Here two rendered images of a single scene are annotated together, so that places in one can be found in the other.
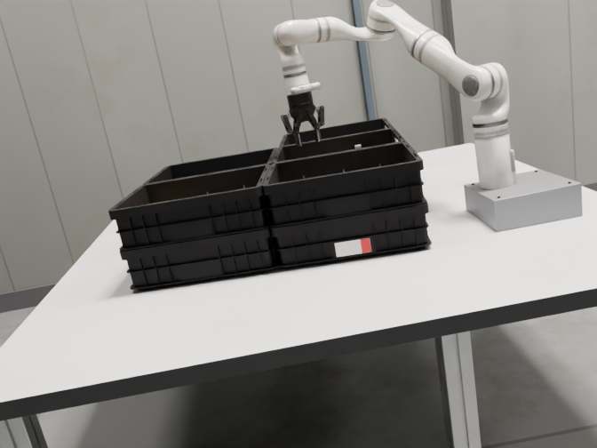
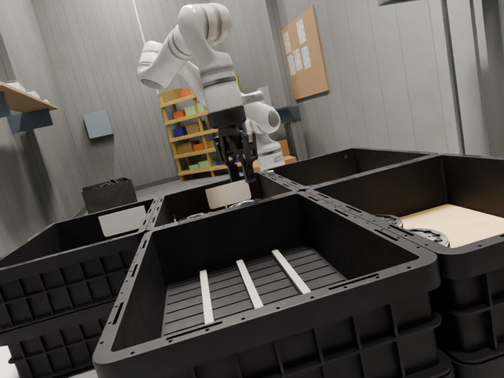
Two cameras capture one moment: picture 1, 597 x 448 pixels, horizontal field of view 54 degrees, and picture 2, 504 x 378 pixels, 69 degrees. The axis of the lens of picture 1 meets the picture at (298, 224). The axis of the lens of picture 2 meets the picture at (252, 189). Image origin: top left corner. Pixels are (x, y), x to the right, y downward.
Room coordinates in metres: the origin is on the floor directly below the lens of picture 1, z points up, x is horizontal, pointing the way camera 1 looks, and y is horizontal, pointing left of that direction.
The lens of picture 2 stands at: (1.95, 0.69, 1.08)
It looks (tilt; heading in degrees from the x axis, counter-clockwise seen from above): 10 degrees down; 257
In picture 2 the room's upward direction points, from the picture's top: 13 degrees counter-clockwise
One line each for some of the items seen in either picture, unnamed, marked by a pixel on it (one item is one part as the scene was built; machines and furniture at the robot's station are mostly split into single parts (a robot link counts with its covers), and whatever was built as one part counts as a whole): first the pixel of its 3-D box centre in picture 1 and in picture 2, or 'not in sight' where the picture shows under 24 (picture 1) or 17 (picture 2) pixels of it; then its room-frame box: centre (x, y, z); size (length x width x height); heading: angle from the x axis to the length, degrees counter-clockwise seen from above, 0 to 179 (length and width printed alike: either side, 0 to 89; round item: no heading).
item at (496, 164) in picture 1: (493, 155); (274, 175); (1.57, -0.56, 0.87); 0.09 x 0.09 x 0.17; 2
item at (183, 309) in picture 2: (218, 183); (252, 283); (1.88, 0.23, 0.87); 0.40 x 0.30 x 0.11; 85
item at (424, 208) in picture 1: (349, 222); not in sight; (1.54, -0.14, 0.76); 0.40 x 0.30 x 0.12; 85
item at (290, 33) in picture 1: (298, 32); (202, 29); (1.80, -0.10, 1.28); 0.14 x 0.09 x 0.07; 108
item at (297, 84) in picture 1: (298, 82); (229, 93); (1.78, -0.08, 1.14); 0.11 x 0.09 x 0.06; 19
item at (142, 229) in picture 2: (335, 134); (89, 232); (2.14, -0.19, 0.92); 0.40 x 0.30 x 0.02; 85
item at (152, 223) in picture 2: (338, 148); (217, 198); (1.84, -0.17, 0.92); 0.40 x 0.30 x 0.02; 85
